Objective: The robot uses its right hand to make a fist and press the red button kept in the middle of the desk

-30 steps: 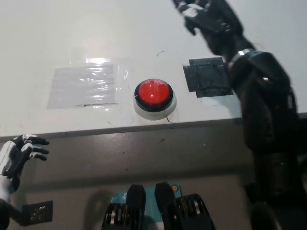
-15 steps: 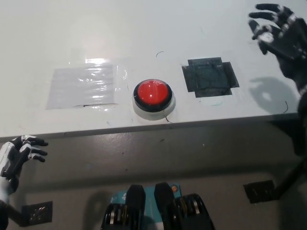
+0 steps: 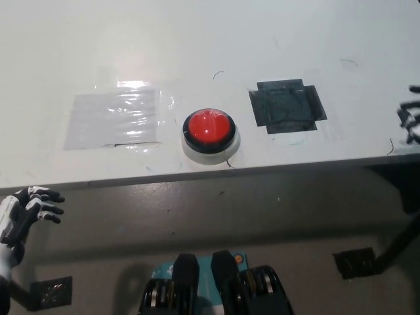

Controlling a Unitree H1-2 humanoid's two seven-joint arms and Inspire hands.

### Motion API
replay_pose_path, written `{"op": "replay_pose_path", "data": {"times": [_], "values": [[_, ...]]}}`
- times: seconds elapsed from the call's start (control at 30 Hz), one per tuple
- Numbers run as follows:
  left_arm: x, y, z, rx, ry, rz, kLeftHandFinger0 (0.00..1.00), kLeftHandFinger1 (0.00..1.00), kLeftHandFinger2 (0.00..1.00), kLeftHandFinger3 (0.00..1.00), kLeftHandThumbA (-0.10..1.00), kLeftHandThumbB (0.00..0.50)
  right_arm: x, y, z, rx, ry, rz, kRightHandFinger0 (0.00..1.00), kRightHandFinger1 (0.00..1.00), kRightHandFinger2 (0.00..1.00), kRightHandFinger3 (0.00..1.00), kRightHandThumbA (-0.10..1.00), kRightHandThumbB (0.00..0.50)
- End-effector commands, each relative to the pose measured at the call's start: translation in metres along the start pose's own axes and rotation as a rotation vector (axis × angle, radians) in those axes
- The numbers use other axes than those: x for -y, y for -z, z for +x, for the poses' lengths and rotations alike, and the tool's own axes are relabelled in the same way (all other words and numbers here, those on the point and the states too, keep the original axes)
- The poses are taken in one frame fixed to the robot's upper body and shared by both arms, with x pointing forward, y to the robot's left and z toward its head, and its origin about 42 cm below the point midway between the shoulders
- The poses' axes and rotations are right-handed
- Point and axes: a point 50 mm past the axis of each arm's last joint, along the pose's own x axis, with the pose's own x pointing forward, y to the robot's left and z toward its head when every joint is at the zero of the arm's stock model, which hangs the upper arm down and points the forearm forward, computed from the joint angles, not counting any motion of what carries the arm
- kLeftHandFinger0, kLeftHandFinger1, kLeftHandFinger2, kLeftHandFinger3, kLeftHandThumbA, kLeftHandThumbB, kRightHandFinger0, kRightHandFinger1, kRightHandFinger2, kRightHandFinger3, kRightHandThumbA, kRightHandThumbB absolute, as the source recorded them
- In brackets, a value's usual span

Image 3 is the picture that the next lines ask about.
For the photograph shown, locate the red dome push button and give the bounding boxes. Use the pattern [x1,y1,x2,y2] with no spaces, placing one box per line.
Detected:
[180,108,242,165]

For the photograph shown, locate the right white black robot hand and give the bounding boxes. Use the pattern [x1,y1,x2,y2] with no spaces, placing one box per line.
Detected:
[396,85,420,145]

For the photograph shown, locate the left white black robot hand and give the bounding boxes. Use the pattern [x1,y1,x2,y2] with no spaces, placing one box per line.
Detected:
[0,185,66,251]

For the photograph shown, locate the black tape patch on table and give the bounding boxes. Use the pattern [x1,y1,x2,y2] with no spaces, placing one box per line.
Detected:
[248,78,328,135]

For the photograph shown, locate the black table leg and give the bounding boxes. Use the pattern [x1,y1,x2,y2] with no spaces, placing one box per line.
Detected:
[375,208,420,274]
[7,278,37,311]

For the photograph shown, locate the black table frame beam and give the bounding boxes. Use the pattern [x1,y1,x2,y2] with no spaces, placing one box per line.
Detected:
[362,159,420,215]

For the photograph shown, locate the clear plastic taped sheet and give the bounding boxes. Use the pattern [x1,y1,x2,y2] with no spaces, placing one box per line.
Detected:
[62,78,177,152]

